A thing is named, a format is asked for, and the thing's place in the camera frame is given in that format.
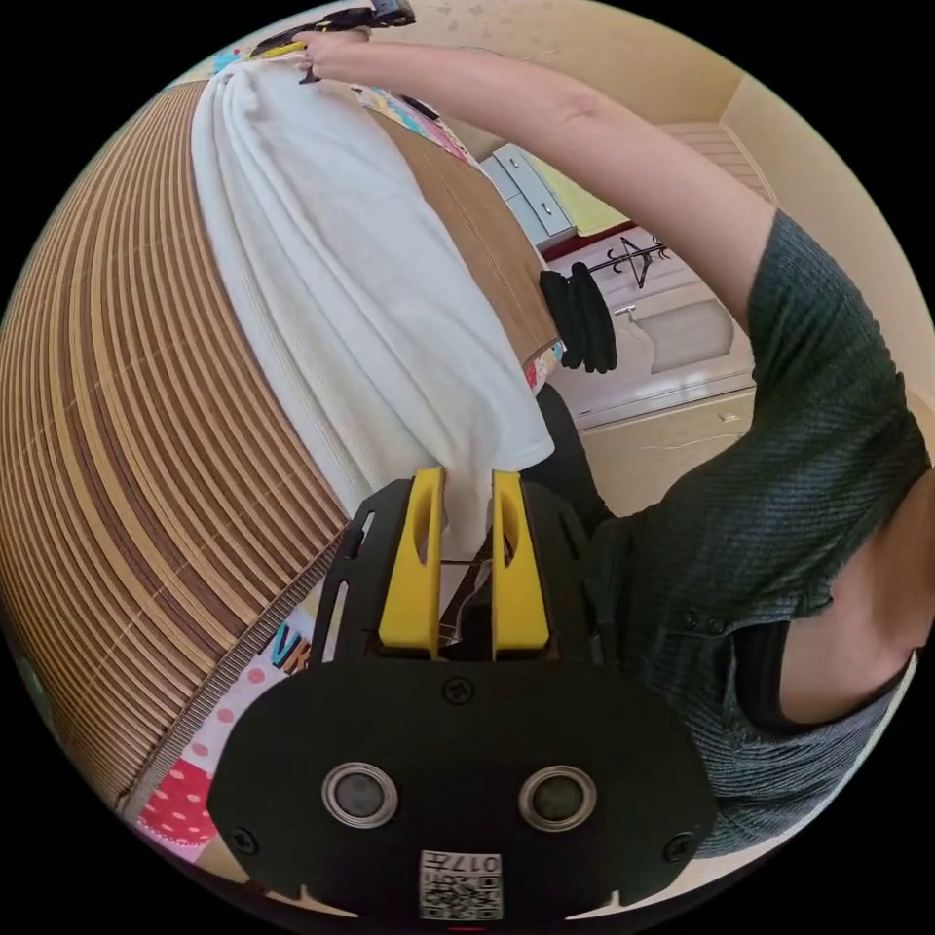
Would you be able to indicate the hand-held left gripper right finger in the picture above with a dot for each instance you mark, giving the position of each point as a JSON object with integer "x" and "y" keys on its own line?
{"x": 517, "y": 592}

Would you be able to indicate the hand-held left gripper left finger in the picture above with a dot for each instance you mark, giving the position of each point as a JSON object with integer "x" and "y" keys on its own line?
{"x": 409, "y": 584}

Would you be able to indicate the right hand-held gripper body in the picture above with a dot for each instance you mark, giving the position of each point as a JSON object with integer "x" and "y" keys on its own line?
{"x": 321, "y": 25}

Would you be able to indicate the white pants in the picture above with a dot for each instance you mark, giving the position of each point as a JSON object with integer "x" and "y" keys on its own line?
{"x": 343, "y": 292}

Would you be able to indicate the person's right forearm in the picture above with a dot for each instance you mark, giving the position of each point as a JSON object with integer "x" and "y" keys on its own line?
{"x": 497, "y": 95}

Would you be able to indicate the person's right hand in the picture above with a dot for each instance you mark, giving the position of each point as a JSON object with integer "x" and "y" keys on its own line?
{"x": 336, "y": 57}

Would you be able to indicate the grey cupboard with drawers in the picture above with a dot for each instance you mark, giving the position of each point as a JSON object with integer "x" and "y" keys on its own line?
{"x": 526, "y": 197}

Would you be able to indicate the black coat rack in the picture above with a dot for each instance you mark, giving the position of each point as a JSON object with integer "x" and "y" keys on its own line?
{"x": 584, "y": 321}

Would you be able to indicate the person's body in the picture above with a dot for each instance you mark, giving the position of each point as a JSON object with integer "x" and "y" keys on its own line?
{"x": 796, "y": 511}

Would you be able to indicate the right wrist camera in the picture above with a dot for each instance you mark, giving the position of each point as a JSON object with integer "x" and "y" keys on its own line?
{"x": 393, "y": 12}

